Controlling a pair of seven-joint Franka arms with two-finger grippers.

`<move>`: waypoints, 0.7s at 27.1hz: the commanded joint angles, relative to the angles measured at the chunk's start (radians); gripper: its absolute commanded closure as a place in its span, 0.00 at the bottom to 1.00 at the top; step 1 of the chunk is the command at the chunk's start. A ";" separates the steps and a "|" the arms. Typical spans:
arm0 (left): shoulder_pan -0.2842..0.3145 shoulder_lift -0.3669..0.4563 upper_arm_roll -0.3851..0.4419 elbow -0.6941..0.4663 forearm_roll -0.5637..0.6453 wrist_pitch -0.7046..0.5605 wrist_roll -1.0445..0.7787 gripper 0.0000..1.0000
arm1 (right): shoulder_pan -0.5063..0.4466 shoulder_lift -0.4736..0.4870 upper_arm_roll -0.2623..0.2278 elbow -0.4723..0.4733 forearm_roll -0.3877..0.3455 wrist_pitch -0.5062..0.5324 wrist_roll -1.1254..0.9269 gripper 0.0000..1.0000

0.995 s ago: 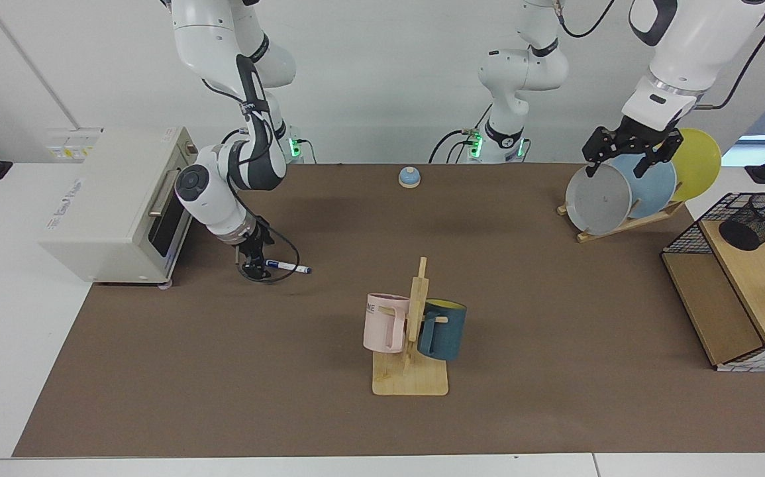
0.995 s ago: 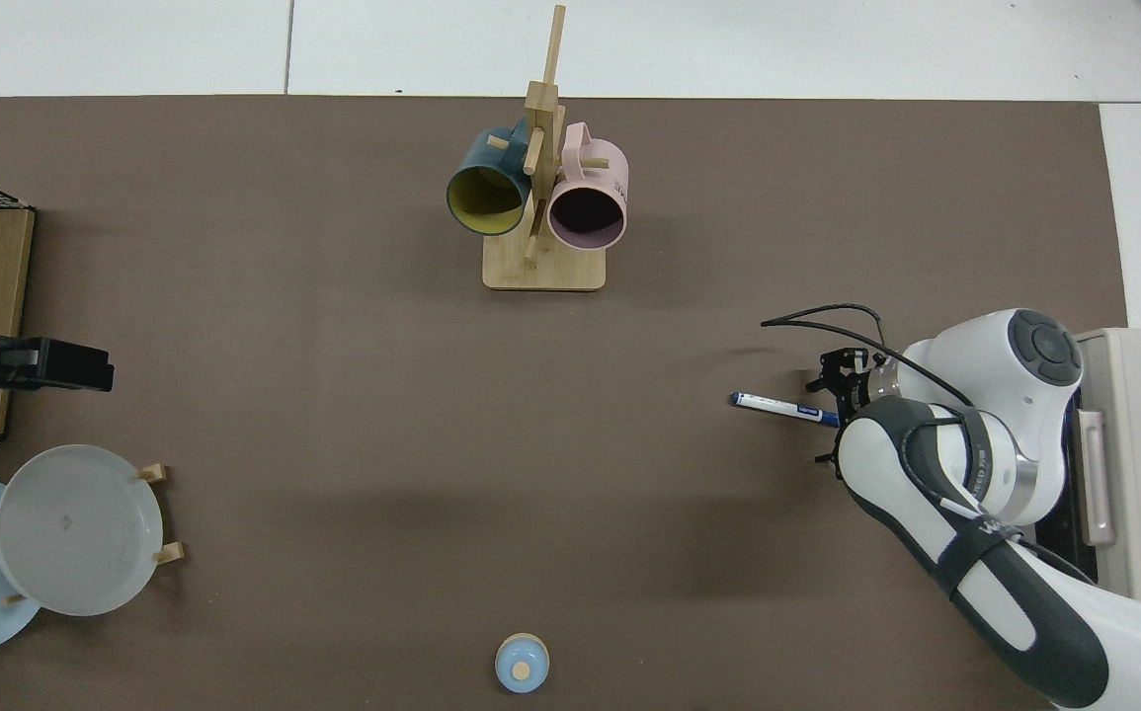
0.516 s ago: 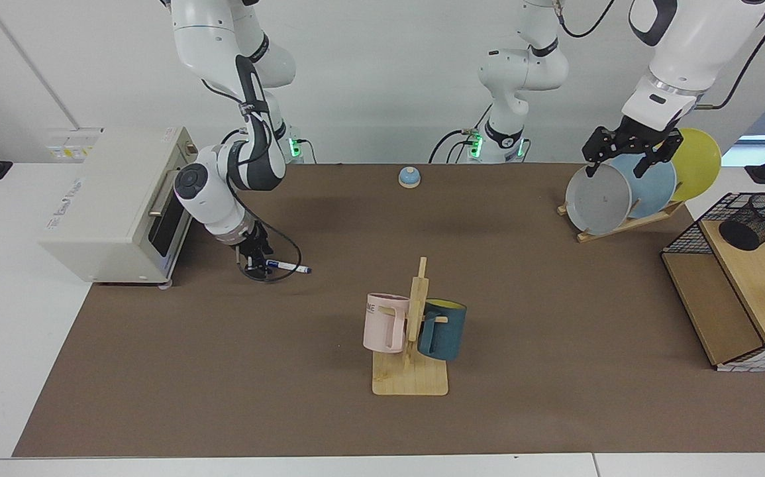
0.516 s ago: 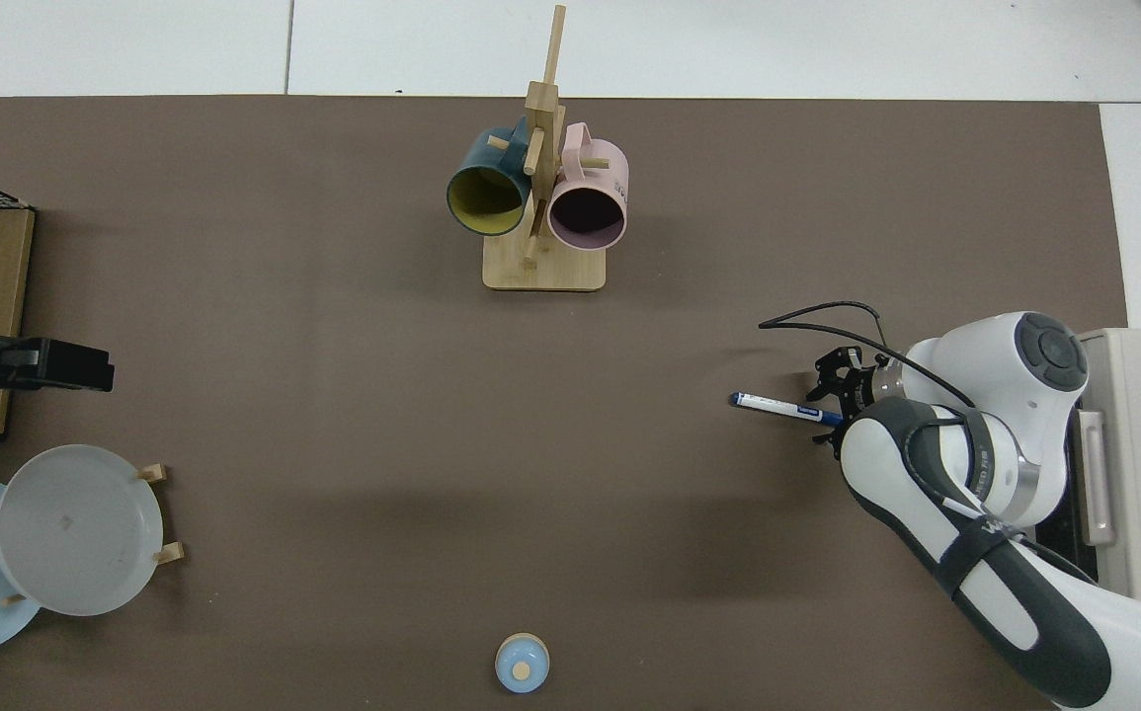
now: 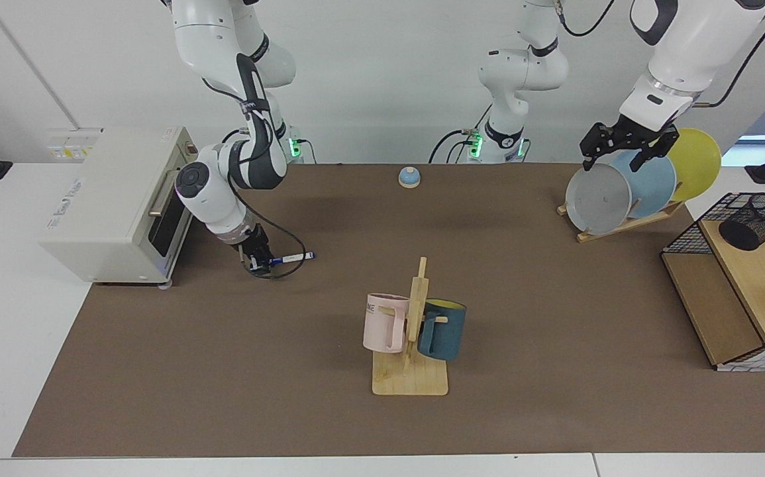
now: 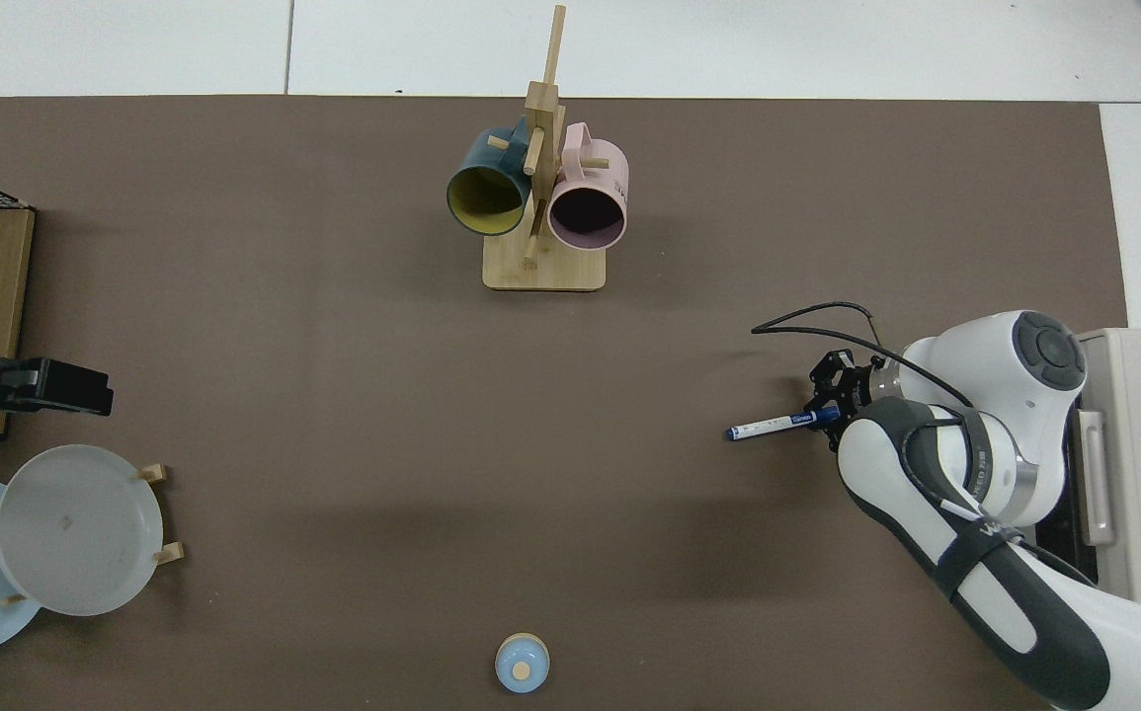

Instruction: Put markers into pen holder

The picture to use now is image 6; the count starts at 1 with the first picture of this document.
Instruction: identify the blue and white marker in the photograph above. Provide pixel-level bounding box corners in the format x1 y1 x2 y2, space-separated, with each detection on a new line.
725 411 843 441

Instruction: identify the grey plate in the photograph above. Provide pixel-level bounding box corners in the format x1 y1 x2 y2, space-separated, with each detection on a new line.
0 444 164 617

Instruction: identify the wooden plate rack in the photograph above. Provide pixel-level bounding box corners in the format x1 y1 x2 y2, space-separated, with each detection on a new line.
0 462 186 606

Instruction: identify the brown table cloth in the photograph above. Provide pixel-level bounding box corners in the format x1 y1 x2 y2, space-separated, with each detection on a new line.
0 96 1129 711

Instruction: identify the wooden cup stand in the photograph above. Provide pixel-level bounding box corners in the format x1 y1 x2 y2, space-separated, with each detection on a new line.
482 5 608 292

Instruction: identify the pink mug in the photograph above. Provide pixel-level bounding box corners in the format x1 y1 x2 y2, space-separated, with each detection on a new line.
546 122 629 253

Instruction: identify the small blue round thing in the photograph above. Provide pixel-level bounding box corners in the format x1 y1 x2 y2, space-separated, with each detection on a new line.
494 633 551 695

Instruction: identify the dark teal mug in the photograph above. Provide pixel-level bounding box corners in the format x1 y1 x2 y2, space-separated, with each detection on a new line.
446 117 538 238

